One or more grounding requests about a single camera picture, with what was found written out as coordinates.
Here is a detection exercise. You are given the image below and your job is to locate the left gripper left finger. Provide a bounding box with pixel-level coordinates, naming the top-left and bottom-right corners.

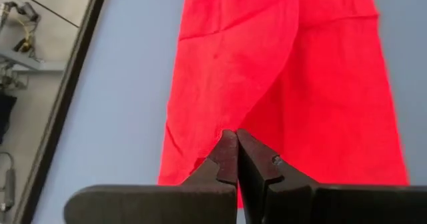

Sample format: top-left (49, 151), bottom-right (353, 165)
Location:
top-left (63, 129), bottom-right (240, 224)

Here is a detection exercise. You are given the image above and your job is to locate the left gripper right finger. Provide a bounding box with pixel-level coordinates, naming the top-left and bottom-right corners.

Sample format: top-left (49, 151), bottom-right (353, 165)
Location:
top-left (236, 128), bottom-right (427, 224)

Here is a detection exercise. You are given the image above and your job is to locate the red towel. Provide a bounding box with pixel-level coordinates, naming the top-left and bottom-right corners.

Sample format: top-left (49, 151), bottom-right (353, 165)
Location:
top-left (156, 0), bottom-right (411, 209)

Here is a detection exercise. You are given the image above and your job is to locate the grey desk leg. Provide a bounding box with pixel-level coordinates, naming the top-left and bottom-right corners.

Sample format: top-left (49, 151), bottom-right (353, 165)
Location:
top-left (0, 49), bottom-right (67, 73)

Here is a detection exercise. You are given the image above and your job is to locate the black table edge frame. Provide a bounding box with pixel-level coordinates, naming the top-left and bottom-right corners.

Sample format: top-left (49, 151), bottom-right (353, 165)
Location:
top-left (12, 0), bottom-right (111, 224)

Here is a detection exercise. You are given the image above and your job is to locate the grey cable with adapter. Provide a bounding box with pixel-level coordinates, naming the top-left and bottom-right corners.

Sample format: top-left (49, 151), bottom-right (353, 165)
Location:
top-left (0, 152), bottom-right (17, 215)

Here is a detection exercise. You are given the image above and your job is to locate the yellow hanging cable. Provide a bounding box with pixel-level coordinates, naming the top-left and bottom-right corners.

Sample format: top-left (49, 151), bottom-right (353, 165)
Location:
top-left (15, 15), bottom-right (36, 53)

